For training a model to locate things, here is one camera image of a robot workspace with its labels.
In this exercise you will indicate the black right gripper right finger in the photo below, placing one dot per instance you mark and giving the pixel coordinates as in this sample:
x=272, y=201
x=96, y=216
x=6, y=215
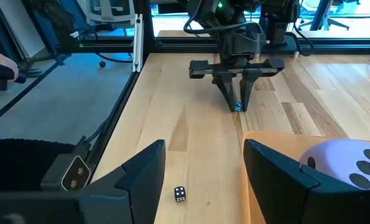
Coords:
x=296, y=202

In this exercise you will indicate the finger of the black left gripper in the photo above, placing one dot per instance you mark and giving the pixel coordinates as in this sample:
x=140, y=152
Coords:
x=247, y=87
x=228, y=90

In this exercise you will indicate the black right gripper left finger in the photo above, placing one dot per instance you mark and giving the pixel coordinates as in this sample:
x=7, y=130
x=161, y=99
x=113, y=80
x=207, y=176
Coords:
x=110, y=202

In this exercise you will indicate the small teal-blue die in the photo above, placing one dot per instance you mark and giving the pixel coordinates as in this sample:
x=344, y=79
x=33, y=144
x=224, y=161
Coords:
x=238, y=107

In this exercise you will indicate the large purple plush die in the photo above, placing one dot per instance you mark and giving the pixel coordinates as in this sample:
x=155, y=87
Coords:
x=334, y=155

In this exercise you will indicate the small black die white pips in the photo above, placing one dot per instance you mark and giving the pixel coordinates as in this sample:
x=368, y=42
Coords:
x=180, y=193

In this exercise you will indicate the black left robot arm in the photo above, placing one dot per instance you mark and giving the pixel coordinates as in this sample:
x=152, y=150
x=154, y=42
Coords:
x=278, y=18

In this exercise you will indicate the grey mesh office chair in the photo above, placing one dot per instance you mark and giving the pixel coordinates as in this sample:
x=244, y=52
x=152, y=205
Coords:
x=110, y=14

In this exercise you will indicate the black office chair base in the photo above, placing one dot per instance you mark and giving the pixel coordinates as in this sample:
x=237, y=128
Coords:
x=337, y=24

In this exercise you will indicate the person's hand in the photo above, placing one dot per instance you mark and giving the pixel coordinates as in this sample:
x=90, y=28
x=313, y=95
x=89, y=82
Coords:
x=4, y=62

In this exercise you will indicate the black depth camera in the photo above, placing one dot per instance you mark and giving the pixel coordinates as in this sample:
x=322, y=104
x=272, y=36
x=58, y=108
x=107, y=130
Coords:
x=76, y=174

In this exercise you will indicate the silver aluminium extrusion post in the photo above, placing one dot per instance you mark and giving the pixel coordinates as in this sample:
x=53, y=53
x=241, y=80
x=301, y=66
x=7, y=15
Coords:
x=137, y=43

